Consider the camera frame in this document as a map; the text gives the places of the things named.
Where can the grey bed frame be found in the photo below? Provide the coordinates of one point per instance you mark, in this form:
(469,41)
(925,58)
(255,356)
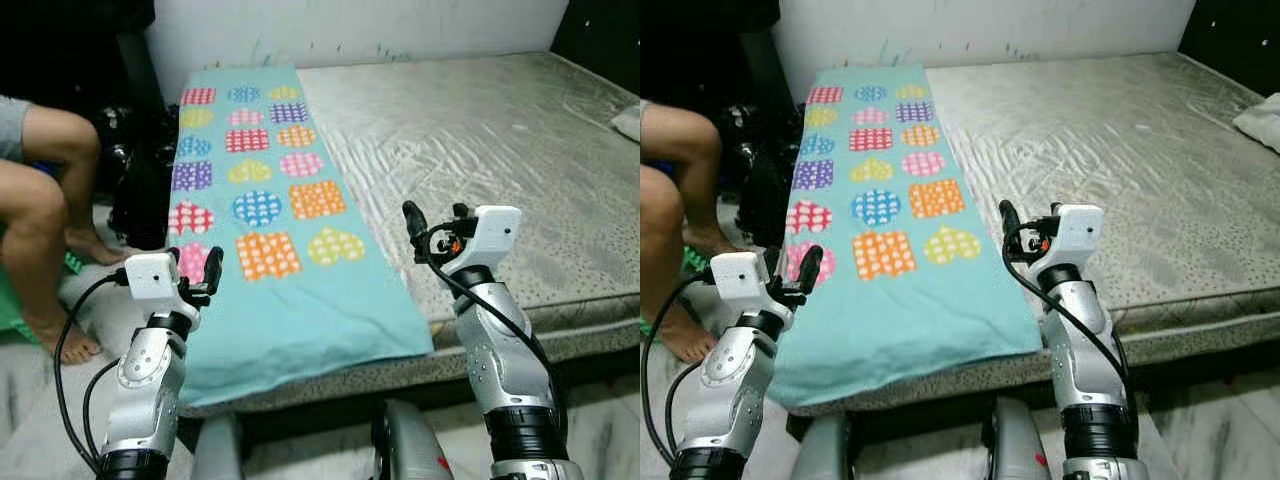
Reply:
(1200,370)
(420,395)

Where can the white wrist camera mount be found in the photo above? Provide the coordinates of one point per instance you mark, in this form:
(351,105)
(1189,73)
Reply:
(742,277)
(1075,235)
(488,238)
(152,277)

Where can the black bulky bag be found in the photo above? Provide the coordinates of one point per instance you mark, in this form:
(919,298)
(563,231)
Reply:
(755,170)
(140,170)

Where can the person in grey shorts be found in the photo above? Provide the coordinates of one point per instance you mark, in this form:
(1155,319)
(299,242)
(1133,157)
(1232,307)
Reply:
(40,200)
(680,200)

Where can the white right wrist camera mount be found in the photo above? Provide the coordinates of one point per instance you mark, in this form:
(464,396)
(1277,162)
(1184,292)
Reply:
(1075,235)
(488,238)

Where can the white pillow with small print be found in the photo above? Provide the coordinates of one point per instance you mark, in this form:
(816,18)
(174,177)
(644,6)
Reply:
(1262,122)

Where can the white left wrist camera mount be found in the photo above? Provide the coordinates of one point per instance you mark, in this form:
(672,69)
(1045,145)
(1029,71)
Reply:
(152,277)
(742,277)

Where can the teal blanket with colourful shapes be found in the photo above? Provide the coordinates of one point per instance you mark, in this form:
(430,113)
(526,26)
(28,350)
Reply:
(270,220)
(890,220)

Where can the beige quilted mattress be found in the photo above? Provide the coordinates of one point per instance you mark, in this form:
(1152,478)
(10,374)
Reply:
(1100,150)
(480,150)

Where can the black tufted headboard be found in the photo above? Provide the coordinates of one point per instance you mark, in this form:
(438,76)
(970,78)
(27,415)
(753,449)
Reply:
(1235,30)
(600,40)

